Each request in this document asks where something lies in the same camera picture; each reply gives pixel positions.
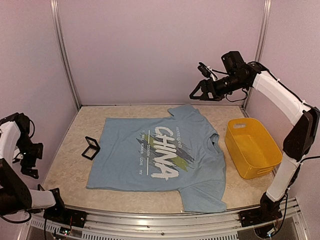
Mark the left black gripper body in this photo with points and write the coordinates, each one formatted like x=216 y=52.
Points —
x=31 y=151

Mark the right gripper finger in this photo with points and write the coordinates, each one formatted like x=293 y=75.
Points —
x=205 y=97
x=197 y=93

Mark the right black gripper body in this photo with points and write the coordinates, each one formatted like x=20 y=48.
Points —
x=218 y=90

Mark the black brooch case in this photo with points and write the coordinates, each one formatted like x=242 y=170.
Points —
x=40 y=188
x=92 y=149

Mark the light blue printed t-shirt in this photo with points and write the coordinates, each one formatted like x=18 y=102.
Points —
x=180 y=152

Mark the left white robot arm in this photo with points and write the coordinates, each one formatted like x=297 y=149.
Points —
x=16 y=199

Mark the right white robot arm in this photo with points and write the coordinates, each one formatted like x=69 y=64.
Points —
x=304 y=118

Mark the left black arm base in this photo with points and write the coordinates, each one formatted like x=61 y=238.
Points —
x=59 y=213

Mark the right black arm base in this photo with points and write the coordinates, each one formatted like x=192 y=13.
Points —
x=266 y=212

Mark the yellow plastic basket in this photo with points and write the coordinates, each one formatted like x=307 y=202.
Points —
x=251 y=147

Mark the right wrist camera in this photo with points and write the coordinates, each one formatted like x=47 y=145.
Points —
x=207 y=72

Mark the right aluminium frame post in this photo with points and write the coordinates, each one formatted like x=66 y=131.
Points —
x=263 y=30

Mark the aluminium frame post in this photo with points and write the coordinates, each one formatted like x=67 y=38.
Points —
x=263 y=30
x=54 y=6

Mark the front aluminium rail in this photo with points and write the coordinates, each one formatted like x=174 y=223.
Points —
x=233 y=224

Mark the left aluminium frame post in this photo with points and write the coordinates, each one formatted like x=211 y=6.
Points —
x=54 y=6

